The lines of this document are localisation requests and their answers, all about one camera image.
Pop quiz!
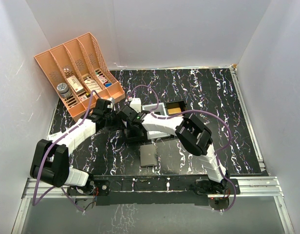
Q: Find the white pink box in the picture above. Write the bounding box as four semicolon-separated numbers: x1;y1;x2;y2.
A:
67;76;84;94

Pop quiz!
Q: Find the white label cards stack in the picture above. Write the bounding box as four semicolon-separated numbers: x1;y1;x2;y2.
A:
83;76;102;93

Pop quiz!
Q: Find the orange plastic desk organizer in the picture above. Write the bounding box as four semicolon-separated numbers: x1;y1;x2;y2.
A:
34;33;125;121

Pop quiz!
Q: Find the gold card in tray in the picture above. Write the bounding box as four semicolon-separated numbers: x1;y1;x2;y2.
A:
166;101;185;116

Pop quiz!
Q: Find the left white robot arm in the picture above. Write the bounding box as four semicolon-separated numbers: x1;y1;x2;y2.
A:
30;97;121;195

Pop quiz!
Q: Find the black and white tray set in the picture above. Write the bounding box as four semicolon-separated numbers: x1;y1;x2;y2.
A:
142;100;187;140

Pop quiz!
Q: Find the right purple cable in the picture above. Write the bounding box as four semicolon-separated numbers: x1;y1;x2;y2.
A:
127;84;237;213

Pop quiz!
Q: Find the grey leather card holder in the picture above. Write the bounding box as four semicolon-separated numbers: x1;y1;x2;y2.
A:
140;144;157;167

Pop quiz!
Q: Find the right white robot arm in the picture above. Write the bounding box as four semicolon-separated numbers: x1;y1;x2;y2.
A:
117;105;229;194

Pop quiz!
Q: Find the white printed paper sheet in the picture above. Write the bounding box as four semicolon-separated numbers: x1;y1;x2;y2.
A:
47;134;58;141

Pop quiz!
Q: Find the small round patterned tin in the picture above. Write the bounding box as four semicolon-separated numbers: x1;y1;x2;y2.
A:
56;82;71;98

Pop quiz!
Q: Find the small pink white packet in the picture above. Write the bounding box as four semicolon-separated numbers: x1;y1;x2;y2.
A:
95;71;109;85

